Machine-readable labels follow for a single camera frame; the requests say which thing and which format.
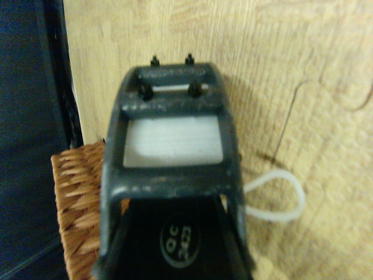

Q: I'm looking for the brown wicker basket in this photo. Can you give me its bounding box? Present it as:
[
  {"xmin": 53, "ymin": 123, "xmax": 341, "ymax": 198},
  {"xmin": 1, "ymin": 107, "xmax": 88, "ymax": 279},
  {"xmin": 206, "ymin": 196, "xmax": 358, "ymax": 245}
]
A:
[{"xmin": 51, "ymin": 139, "xmax": 131, "ymax": 280}]

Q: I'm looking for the grey plush toy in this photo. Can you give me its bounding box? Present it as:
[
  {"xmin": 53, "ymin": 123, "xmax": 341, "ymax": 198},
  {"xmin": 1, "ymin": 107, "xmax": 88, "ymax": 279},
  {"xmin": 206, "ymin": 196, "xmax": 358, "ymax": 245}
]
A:
[{"xmin": 243, "ymin": 170, "xmax": 306, "ymax": 223}]

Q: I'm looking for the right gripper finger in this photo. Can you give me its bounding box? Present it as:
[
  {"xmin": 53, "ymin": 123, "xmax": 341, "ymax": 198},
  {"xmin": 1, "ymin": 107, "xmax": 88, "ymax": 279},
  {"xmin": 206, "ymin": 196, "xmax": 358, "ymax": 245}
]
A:
[{"xmin": 92, "ymin": 54, "xmax": 257, "ymax": 280}]

